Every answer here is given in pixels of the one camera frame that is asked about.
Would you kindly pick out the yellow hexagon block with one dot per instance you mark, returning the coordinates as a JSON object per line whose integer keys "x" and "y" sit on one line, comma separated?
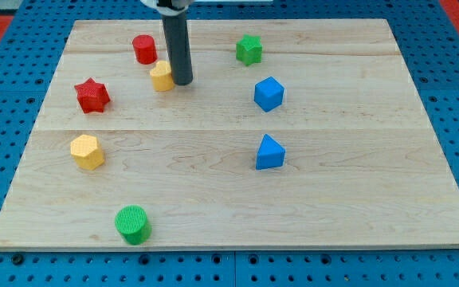
{"x": 87, "y": 152}

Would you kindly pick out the yellow heart block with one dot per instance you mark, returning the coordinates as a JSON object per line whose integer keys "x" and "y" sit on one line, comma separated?
{"x": 161, "y": 77}

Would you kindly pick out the light wooden board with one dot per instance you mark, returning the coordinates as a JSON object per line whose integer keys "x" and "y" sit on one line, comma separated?
{"x": 363, "y": 169}

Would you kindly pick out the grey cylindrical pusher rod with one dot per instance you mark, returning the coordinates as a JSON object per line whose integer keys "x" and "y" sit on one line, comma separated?
{"x": 178, "y": 48}

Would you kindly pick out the blue cube block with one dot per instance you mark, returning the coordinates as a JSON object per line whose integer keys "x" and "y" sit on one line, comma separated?
{"x": 268, "y": 94}

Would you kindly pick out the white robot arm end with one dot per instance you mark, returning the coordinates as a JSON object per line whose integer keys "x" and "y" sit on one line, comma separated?
{"x": 168, "y": 7}

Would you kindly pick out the green star block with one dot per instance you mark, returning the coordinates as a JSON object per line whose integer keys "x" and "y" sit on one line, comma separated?
{"x": 249, "y": 49}

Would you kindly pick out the red cylinder block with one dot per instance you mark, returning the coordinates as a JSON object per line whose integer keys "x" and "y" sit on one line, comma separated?
{"x": 144, "y": 48}

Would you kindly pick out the green cylinder block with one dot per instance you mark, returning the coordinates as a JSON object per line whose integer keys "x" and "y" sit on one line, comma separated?
{"x": 133, "y": 225}

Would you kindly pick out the blue triangle block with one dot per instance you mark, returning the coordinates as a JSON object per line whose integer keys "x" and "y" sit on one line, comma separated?
{"x": 270, "y": 154}

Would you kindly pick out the red star block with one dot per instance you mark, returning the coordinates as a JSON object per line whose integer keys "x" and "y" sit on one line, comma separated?
{"x": 92, "y": 96}

